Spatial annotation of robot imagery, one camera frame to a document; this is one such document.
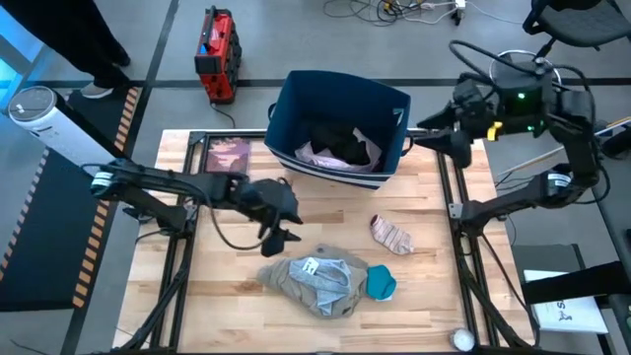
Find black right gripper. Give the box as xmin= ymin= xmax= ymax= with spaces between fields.
xmin=413 ymin=78 xmax=497 ymax=169

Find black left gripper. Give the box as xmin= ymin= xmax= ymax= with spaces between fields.
xmin=229 ymin=177 xmax=305 ymax=257

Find khaki garment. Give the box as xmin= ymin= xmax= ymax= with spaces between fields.
xmin=255 ymin=244 xmax=370 ymax=320

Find grey garment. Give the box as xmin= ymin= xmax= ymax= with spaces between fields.
xmin=288 ymin=256 xmax=354 ymax=317

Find lavender shirt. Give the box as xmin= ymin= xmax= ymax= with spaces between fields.
xmin=294 ymin=127 xmax=384 ymax=174

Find black garment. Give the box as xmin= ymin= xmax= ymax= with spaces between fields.
xmin=308 ymin=120 xmax=373 ymax=167

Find pink white striped sock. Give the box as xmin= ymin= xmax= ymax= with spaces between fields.
xmin=369 ymin=214 xmax=415 ymax=256

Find teal garment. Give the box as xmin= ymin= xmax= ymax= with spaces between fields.
xmin=365 ymin=264 xmax=398 ymax=303

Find navy fabric storage bin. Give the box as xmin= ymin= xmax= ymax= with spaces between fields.
xmin=264 ymin=69 xmax=414 ymax=191

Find yellow white rod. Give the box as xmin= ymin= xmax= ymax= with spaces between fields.
xmin=497 ymin=115 xmax=631 ymax=177

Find sunset landscape picture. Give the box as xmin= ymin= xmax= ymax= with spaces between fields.
xmin=204 ymin=136 xmax=252 ymax=175

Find black office chair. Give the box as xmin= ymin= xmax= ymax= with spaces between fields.
xmin=487 ymin=0 xmax=631 ymax=89

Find red tool case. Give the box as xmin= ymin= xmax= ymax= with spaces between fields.
xmin=193 ymin=5 xmax=244 ymax=106

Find black side table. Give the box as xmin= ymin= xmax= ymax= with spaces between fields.
xmin=511 ymin=137 xmax=631 ymax=355

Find small white ball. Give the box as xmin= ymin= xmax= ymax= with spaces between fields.
xmin=451 ymin=327 xmax=477 ymax=353

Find white printed paper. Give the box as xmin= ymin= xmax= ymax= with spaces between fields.
xmin=523 ymin=269 xmax=610 ymax=335

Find black mat with orange stripes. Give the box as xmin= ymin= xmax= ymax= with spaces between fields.
xmin=0 ymin=87 xmax=142 ymax=313

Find white tower air purifier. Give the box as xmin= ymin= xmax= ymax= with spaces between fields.
xmin=7 ymin=85 xmax=125 ymax=172

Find person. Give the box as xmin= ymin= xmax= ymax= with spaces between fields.
xmin=0 ymin=0 xmax=132 ymax=101

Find black aluminium table frame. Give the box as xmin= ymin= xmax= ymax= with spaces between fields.
xmin=115 ymin=128 xmax=539 ymax=355

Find black radio power cable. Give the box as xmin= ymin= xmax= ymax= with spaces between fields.
xmin=209 ymin=101 xmax=238 ymax=130

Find tangled floor cables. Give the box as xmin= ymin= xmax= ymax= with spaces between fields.
xmin=322 ymin=0 xmax=457 ymax=28

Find black strap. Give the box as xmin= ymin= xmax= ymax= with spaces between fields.
xmin=521 ymin=260 xmax=631 ymax=306

